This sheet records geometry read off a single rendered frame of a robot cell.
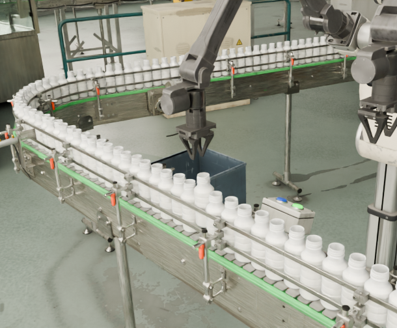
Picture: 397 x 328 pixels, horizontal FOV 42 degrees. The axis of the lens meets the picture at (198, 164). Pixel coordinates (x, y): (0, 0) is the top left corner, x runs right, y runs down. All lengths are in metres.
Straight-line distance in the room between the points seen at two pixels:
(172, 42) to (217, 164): 3.48
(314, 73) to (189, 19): 2.27
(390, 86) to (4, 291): 2.63
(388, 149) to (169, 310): 1.62
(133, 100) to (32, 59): 3.83
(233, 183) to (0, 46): 4.99
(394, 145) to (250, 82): 1.95
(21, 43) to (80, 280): 4.21
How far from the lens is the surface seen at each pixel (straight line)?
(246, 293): 1.48
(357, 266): 1.23
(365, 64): 1.14
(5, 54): 6.86
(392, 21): 1.19
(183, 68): 1.41
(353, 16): 1.87
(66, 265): 3.42
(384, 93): 1.21
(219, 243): 1.48
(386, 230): 1.94
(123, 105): 3.27
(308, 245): 1.29
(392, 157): 1.79
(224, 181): 2.18
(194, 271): 1.64
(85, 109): 3.21
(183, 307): 2.94
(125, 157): 1.83
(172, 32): 5.72
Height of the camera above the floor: 1.84
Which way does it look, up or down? 23 degrees down
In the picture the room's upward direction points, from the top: 3 degrees counter-clockwise
